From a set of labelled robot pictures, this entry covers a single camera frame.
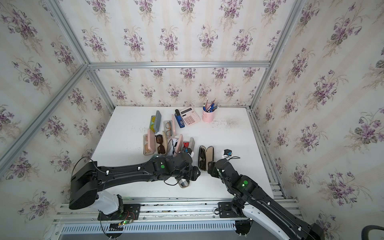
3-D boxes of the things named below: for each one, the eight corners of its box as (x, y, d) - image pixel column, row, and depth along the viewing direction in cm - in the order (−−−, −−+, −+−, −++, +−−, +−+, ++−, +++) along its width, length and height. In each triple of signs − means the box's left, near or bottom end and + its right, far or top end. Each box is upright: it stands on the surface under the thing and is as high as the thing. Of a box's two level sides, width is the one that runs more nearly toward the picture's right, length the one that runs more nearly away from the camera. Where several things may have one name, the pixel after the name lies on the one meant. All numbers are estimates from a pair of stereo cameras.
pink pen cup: (202, 122, 112) (203, 113, 104) (202, 114, 118) (202, 104, 110) (214, 122, 112) (216, 113, 104) (213, 114, 118) (215, 104, 110)
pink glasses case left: (145, 155, 94) (142, 149, 88) (146, 135, 104) (143, 129, 98) (156, 154, 95) (153, 148, 89) (155, 134, 105) (153, 128, 99)
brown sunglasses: (158, 155, 95) (158, 153, 93) (155, 137, 103) (155, 135, 101) (166, 153, 95) (165, 151, 93) (162, 135, 104) (161, 133, 102)
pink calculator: (188, 126, 110) (188, 123, 108) (180, 113, 118) (180, 110, 116) (200, 121, 113) (200, 118, 111) (191, 109, 122) (192, 106, 119)
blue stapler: (180, 128, 109) (179, 124, 105) (174, 114, 118) (173, 110, 114) (184, 127, 110) (184, 123, 106) (178, 113, 119) (178, 108, 115)
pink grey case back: (165, 138, 103) (163, 133, 98) (164, 121, 113) (163, 115, 108) (176, 137, 104) (176, 131, 99) (174, 120, 114) (174, 114, 109)
